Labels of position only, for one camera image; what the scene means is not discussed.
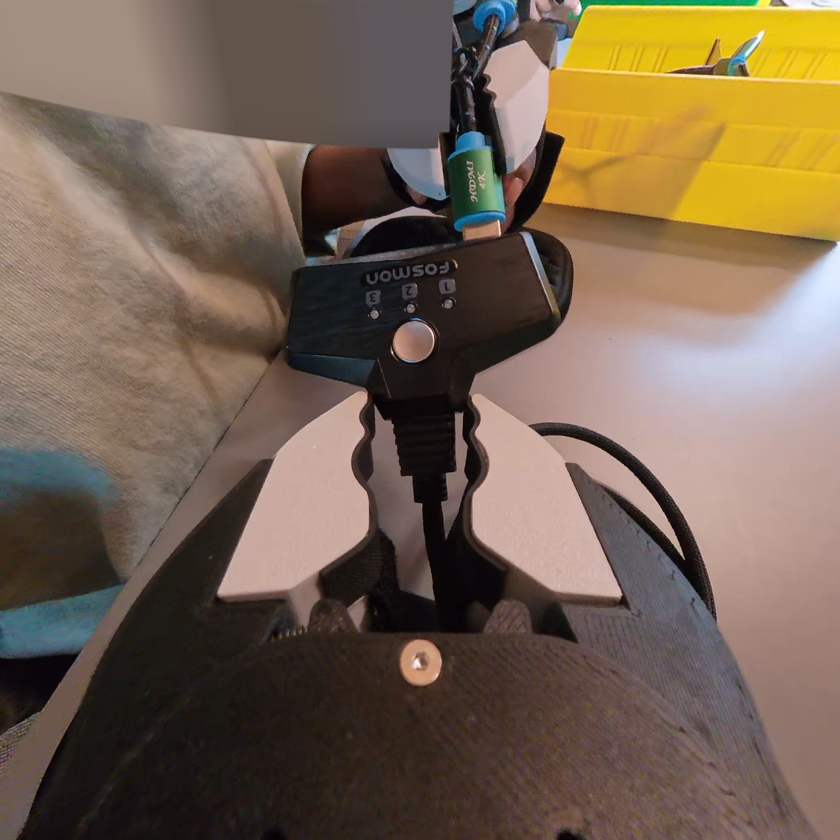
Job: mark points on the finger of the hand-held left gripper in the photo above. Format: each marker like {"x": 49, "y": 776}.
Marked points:
{"x": 522, "y": 92}

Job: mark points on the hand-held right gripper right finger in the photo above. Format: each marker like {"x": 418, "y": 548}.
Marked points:
{"x": 544, "y": 525}

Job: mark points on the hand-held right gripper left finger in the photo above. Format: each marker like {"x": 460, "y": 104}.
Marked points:
{"x": 295, "y": 525}

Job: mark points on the black hdmi switch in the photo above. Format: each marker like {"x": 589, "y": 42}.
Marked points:
{"x": 459, "y": 308}

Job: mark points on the person's left hand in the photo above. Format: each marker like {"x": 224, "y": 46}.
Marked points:
{"x": 348, "y": 190}

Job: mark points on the black mesh pad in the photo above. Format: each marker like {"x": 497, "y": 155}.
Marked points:
{"x": 558, "y": 275}

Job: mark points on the yellow plastic bin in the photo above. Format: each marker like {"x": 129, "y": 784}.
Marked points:
{"x": 689, "y": 164}

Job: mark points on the teal cloth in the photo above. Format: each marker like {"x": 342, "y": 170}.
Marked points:
{"x": 39, "y": 623}

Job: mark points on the person in white shirt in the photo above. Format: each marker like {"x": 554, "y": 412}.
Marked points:
{"x": 131, "y": 295}

